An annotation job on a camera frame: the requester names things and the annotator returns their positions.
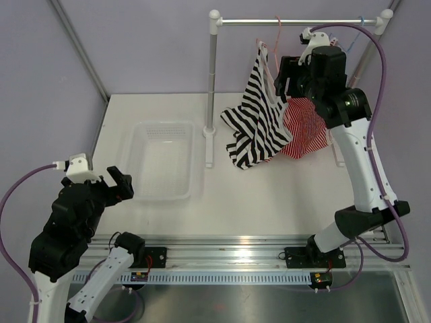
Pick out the pink wire hanger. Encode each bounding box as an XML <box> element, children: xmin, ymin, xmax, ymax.
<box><xmin>256</xmin><ymin>15</ymin><xmax>293</xmax><ymax>131</ymax></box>

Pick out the clear plastic basket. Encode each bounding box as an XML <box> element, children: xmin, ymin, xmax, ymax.
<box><xmin>122</xmin><ymin>120</ymin><xmax>195</xmax><ymax>202</ymax></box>

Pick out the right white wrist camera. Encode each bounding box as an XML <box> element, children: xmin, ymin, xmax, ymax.
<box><xmin>298</xmin><ymin>28</ymin><xmax>330</xmax><ymax>66</ymax></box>

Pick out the black white striped tank top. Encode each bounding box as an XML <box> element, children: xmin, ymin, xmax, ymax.
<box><xmin>220</xmin><ymin>42</ymin><xmax>293</xmax><ymax>170</ymax></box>

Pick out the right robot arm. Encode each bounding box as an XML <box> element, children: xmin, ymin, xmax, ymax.
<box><xmin>274</xmin><ymin>46</ymin><xmax>410</xmax><ymax>266</ymax></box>

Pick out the left aluminium frame post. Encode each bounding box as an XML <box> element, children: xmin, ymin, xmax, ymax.
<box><xmin>47</xmin><ymin>0</ymin><xmax>110</xmax><ymax>106</ymax></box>

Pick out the right aluminium frame post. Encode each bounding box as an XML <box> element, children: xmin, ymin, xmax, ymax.
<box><xmin>348</xmin><ymin>0</ymin><xmax>403</xmax><ymax>87</ymax></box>

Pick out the aluminium mounting rail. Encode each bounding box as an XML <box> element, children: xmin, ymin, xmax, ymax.
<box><xmin>78</xmin><ymin>230</ymin><xmax>411</xmax><ymax>271</ymax></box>

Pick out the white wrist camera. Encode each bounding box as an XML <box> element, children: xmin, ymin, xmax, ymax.
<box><xmin>298</xmin><ymin>28</ymin><xmax>330</xmax><ymax>66</ymax></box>
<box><xmin>52</xmin><ymin>153</ymin><xmax>102</xmax><ymax>184</ymax></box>

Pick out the silver white clothes rack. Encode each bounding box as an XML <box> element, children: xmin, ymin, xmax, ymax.
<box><xmin>203</xmin><ymin>5</ymin><xmax>395</xmax><ymax>168</ymax></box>

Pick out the blue wire hanger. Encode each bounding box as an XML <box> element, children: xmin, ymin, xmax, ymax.
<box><xmin>329</xmin><ymin>28</ymin><xmax>362</xmax><ymax>55</ymax></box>

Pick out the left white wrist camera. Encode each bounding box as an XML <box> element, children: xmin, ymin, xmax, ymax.
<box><xmin>52</xmin><ymin>153</ymin><xmax>102</xmax><ymax>184</ymax></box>

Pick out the aluminium frame post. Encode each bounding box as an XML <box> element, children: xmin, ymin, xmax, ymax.
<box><xmin>348</xmin><ymin>0</ymin><xmax>403</xmax><ymax>87</ymax></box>
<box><xmin>47</xmin><ymin>0</ymin><xmax>110</xmax><ymax>106</ymax></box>

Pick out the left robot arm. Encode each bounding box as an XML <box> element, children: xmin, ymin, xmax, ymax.
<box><xmin>29</xmin><ymin>166</ymin><xmax>145</xmax><ymax>322</ymax></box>

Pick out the red white striped tank top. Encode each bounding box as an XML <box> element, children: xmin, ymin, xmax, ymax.
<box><xmin>280</xmin><ymin>95</ymin><xmax>330</xmax><ymax>159</ymax></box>

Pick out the white slotted cable duct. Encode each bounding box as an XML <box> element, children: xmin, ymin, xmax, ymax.
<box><xmin>72</xmin><ymin>272</ymin><xmax>314</xmax><ymax>285</ymax></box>

